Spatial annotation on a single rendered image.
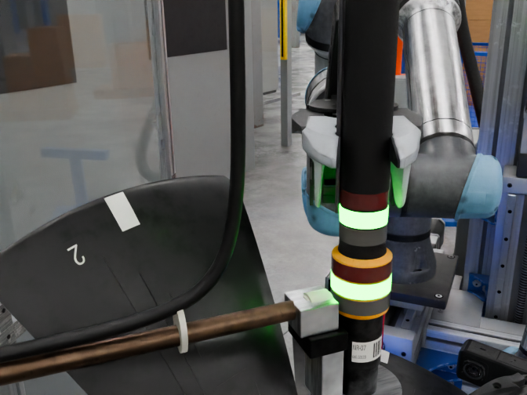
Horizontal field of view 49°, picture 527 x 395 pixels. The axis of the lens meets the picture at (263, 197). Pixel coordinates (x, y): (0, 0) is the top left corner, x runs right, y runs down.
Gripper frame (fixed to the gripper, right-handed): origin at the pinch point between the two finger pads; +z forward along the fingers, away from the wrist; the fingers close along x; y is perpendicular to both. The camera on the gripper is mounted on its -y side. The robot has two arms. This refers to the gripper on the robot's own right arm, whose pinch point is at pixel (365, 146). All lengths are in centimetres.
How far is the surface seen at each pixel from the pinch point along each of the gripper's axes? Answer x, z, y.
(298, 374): 4.5, -19.3, 31.7
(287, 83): 22, -585, 78
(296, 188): 10, -440, 148
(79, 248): 21.0, -2.7, 8.6
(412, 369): -9.2, -23.8, 33.8
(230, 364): 9.5, -0.6, 17.2
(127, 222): 18.1, -5.8, 7.6
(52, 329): 22.0, 1.5, 13.1
